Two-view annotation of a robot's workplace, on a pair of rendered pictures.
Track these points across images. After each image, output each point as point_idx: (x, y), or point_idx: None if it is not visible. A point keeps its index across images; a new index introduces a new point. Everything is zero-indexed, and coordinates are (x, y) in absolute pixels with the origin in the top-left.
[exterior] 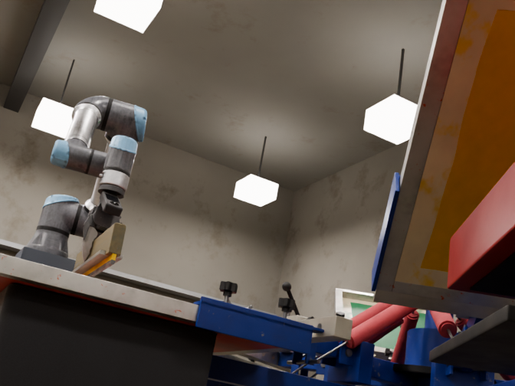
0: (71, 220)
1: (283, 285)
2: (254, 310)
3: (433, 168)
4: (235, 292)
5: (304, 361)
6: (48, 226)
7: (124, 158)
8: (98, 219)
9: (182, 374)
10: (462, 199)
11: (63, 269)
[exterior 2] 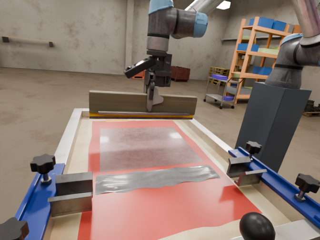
0: (291, 55)
1: (241, 218)
2: (20, 205)
3: None
4: (38, 172)
5: None
6: (275, 64)
7: (148, 22)
8: (145, 79)
9: None
10: None
11: (68, 121)
